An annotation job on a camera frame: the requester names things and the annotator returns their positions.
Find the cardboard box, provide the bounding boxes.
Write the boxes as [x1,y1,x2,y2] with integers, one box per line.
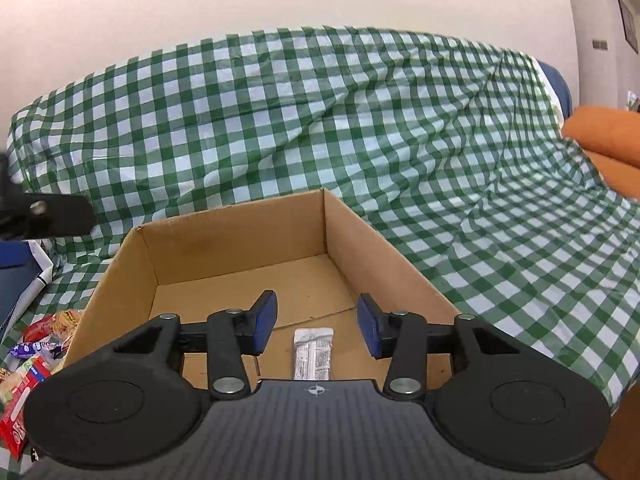
[64,187,463,396]

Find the round cracker bag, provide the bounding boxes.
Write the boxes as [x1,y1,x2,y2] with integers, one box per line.
[50,309,83,356]

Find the purple snack bar packet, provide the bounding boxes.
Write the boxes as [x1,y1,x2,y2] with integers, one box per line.
[7,340,66,362]

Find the green checked cloth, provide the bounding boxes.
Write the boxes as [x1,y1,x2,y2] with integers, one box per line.
[0,25,640,476]

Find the orange cushion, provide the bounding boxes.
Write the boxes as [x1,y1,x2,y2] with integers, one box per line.
[562,105,640,196]

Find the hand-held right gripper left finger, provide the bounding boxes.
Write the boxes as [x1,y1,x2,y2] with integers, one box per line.
[112,290,277,400]

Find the wall picture frame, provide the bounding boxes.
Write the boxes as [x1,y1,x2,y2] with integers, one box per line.
[617,0,640,54]

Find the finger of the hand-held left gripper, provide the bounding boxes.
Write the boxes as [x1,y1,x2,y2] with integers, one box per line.
[0,154,97,241]

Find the silver snack packet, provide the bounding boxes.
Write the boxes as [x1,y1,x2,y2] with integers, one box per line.
[291,327,335,381]

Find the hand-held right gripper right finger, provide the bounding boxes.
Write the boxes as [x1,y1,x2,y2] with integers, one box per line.
[357,294,523,400]

